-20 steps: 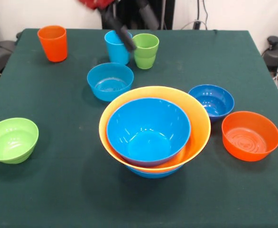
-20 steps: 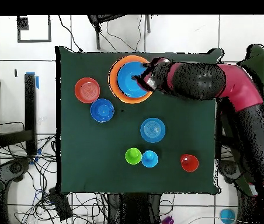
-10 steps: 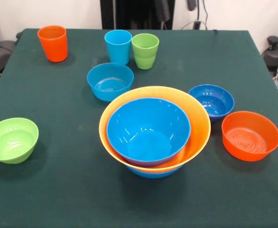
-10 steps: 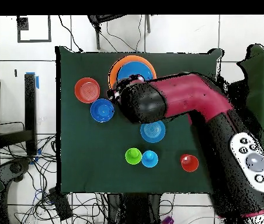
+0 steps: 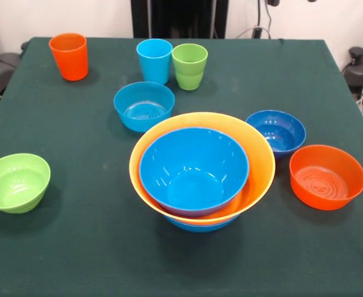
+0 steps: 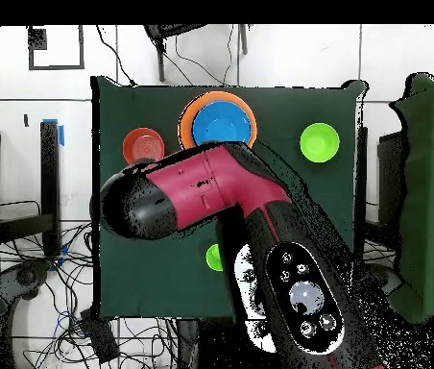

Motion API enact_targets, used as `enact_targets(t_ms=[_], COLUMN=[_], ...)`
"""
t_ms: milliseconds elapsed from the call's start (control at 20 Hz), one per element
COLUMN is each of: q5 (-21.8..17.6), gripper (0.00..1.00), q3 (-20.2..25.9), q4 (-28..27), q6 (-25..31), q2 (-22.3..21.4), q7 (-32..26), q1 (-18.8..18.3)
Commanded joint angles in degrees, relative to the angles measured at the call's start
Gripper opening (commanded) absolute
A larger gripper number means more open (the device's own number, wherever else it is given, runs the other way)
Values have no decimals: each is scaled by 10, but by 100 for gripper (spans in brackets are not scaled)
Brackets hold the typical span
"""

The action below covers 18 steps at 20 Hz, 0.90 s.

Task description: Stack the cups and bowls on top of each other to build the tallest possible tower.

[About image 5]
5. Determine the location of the large yellow-orange bowl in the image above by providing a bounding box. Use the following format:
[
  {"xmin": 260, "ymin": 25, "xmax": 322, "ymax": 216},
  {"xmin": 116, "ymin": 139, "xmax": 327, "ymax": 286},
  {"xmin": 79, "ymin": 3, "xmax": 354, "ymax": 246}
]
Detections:
[{"xmin": 128, "ymin": 111, "xmax": 276, "ymax": 226}]

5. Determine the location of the orange-red ribbed bowl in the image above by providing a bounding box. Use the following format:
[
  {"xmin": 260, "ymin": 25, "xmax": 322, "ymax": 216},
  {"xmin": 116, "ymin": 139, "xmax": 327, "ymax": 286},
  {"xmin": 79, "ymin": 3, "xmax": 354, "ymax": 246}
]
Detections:
[{"xmin": 289, "ymin": 144, "xmax": 363, "ymax": 212}]

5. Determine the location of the medium blue ribbed bowl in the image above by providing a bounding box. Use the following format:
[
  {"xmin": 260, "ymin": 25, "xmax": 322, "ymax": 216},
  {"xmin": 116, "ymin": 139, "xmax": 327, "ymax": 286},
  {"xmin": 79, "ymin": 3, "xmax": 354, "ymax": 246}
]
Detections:
[{"xmin": 113, "ymin": 80, "xmax": 176, "ymax": 134}]

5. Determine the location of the green bowl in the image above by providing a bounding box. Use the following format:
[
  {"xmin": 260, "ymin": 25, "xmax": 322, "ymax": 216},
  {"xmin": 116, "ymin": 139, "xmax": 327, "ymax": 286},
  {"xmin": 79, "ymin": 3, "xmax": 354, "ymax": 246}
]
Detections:
[{"xmin": 0, "ymin": 153, "xmax": 51, "ymax": 215}]

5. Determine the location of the dark green table cloth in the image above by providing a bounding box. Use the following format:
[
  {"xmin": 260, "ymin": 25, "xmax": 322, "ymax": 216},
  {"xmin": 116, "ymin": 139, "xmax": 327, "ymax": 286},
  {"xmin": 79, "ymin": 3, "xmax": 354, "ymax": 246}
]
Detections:
[{"xmin": 0, "ymin": 37, "xmax": 363, "ymax": 297}]

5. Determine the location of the green cup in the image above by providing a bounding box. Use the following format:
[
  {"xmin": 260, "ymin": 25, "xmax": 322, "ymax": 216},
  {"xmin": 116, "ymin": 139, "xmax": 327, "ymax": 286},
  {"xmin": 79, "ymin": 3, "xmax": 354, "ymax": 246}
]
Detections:
[{"xmin": 171, "ymin": 43, "xmax": 209, "ymax": 91}]

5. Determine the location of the orange-red cup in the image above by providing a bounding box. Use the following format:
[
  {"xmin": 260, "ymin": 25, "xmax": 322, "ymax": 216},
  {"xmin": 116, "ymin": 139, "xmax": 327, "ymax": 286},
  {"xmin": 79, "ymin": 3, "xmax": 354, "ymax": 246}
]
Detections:
[{"xmin": 48, "ymin": 32, "xmax": 89, "ymax": 82}]

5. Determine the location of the white wall cable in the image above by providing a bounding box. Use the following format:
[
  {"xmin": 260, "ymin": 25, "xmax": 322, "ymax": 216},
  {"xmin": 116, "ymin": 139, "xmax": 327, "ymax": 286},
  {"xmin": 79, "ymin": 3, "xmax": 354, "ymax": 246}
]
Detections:
[{"xmin": 237, "ymin": 0, "xmax": 274, "ymax": 40}]

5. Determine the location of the light blue cup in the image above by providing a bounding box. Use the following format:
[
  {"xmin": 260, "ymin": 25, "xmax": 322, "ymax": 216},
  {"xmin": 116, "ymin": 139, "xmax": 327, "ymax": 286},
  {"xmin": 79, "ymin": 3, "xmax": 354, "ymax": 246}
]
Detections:
[{"xmin": 136, "ymin": 38, "xmax": 174, "ymax": 86}]

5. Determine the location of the dark blue bowl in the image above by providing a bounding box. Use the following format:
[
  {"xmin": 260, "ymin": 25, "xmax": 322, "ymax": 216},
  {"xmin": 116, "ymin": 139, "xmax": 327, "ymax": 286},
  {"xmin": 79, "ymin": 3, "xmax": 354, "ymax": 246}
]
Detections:
[{"xmin": 245, "ymin": 109, "xmax": 307, "ymax": 161}]

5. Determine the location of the large light blue bowl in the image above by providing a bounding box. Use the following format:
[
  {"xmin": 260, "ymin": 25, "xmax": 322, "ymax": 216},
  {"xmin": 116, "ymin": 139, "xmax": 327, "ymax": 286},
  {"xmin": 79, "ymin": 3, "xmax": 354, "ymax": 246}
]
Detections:
[
  {"xmin": 164, "ymin": 213, "xmax": 241, "ymax": 233},
  {"xmin": 138, "ymin": 126, "xmax": 250, "ymax": 218}
]

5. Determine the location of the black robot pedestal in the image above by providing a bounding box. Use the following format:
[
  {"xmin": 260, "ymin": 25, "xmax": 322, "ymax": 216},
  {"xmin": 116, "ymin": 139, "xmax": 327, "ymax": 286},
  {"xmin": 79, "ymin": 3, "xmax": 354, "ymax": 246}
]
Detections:
[{"xmin": 131, "ymin": 0, "xmax": 230, "ymax": 40}]

